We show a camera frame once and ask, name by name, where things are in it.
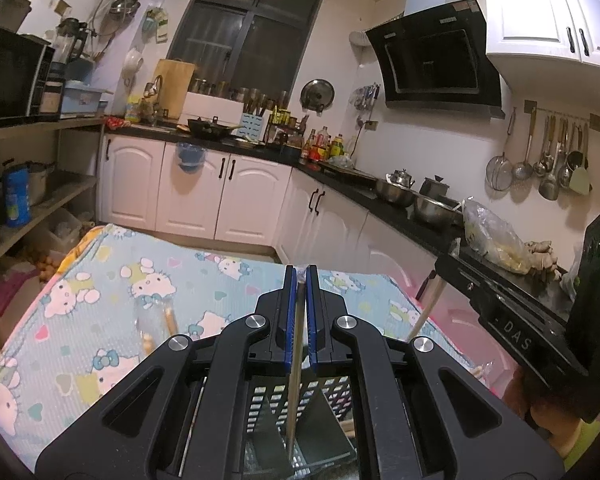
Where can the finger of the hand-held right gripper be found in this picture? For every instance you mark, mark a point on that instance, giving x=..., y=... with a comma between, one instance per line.
x=470, y=287

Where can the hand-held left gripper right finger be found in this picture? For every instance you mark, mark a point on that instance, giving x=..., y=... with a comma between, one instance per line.
x=313, y=320

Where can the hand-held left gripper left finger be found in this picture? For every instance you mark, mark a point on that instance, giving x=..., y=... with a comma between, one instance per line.
x=291, y=320

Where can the grey plastic utensil holder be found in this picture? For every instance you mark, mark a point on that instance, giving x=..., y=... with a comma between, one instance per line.
x=325, y=430

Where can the hanging green white utensils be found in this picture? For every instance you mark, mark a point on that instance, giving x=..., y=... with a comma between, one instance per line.
x=157, y=25

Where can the person's right hand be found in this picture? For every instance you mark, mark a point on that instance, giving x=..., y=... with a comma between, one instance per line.
x=540, y=405

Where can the plastic bag of greens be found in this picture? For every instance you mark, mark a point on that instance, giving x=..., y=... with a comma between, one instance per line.
x=572, y=280

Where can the clear plastic food bag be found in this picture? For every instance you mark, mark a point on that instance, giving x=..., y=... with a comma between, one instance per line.
x=490, y=240

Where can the pink towel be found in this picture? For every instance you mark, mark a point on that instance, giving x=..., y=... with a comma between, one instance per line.
x=455, y=340

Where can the ginger roots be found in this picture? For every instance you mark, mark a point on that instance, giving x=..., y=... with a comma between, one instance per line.
x=542, y=257

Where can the steel bowl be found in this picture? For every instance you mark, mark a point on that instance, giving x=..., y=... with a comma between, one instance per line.
x=435, y=210

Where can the black kitchen countertop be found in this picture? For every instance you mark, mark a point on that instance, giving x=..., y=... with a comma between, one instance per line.
x=390, y=215

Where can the mesh strainer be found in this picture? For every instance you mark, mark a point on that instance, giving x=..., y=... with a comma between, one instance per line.
x=499, y=174

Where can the lidded steel pot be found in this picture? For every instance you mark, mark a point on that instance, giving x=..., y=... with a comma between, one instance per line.
x=395, y=196

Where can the steel skimmer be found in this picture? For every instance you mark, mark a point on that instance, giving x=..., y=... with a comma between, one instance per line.
x=549, y=190

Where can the steel ladle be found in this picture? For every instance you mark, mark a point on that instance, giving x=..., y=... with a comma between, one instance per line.
x=522, y=170

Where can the green spatula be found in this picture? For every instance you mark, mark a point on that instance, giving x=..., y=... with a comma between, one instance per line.
x=580, y=180

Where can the steel spoon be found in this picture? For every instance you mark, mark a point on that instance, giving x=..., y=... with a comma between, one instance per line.
x=540, y=167

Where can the baking tray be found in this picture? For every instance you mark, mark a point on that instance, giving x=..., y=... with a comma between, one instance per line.
x=347, y=175

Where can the white base cabinets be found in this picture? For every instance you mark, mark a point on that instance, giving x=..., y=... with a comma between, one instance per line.
x=190, y=195

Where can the row of condiment bottles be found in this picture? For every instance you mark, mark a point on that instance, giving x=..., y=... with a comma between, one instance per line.
x=322, y=145

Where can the cartoon cat printed blanket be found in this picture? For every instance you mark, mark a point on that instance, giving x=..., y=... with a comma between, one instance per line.
x=105, y=310

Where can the blue plastic bag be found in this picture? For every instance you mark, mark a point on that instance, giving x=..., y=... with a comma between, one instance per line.
x=189, y=160

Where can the blue white knife block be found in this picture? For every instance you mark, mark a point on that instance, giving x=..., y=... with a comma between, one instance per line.
x=252, y=127

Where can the black wok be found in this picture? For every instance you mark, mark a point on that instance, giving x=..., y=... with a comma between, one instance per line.
x=210, y=130

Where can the hanging kitchen knives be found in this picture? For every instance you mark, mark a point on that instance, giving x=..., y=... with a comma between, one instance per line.
x=365, y=97

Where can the hanging pot lid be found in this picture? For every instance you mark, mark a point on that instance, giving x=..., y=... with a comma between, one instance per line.
x=317, y=95

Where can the row of metal jars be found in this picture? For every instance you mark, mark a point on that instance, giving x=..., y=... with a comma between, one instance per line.
x=252, y=95

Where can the black range hood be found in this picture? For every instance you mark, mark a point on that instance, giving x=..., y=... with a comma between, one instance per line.
x=430, y=60

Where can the pile of potatoes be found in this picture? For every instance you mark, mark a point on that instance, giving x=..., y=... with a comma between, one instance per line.
x=45, y=267

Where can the wooden cutting board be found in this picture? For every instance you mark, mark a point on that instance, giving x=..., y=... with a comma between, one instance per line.
x=172, y=85

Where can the red bag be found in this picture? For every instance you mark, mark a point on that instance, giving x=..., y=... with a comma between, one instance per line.
x=116, y=123

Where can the faucet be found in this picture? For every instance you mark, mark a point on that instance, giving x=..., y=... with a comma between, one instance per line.
x=154, y=87

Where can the dark window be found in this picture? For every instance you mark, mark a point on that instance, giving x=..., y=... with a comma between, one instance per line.
x=260, y=45

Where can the white upper cabinet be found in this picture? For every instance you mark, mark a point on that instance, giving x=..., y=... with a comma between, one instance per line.
x=530, y=15

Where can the small steel pot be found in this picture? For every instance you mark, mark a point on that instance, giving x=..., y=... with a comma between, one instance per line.
x=39, y=185

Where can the pink plastic bag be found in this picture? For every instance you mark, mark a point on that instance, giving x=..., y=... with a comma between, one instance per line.
x=5, y=292

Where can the blue canister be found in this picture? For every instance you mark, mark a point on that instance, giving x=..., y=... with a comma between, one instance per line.
x=16, y=200

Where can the blue storage box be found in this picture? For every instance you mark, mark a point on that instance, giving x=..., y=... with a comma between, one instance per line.
x=85, y=100

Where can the white hanging pot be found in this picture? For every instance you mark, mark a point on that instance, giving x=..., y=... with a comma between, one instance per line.
x=132, y=62

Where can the wooden shelf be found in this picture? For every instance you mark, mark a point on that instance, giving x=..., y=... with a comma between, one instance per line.
x=40, y=125

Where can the blender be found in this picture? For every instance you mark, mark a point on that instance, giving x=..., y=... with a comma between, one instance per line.
x=70, y=45

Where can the hanging steel bowls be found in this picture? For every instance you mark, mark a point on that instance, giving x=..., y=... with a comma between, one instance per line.
x=125, y=7

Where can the black microwave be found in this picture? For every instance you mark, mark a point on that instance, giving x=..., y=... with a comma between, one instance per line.
x=10, y=75

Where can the grey container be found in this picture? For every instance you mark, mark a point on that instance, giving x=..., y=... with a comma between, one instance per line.
x=12, y=12

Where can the utensil wall rail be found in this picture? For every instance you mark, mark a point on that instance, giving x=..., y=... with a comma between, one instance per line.
x=530, y=108

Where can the wall switch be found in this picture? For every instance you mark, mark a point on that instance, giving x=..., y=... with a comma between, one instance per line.
x=62, y=7

